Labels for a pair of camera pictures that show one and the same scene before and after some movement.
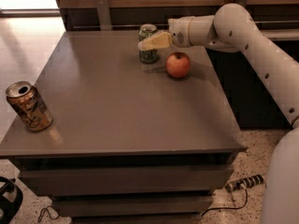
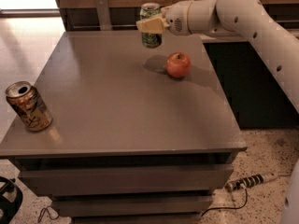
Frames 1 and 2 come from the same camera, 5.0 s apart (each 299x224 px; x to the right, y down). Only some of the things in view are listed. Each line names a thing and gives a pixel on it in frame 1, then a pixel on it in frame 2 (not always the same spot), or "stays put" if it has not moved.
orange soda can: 28,105 stays put
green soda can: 148,56 → 149,10
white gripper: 178,32 → 176,20
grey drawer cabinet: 131,142 stays put
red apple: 177,64 stays put
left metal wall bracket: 103,12 stays put
